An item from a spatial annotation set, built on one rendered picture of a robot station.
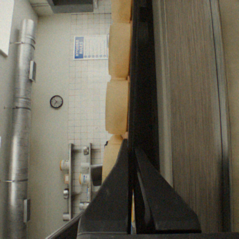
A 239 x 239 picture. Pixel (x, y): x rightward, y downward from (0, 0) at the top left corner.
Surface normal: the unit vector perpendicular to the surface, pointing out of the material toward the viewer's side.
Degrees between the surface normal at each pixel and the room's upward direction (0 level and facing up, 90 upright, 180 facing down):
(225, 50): 68
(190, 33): 90
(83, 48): 89
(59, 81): 90
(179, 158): 90
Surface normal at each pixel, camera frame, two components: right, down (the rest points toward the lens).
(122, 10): -0.04, 0.91
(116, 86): 0.04, -0.63
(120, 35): 0.01, -0.18
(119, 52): -0.01, 0.40
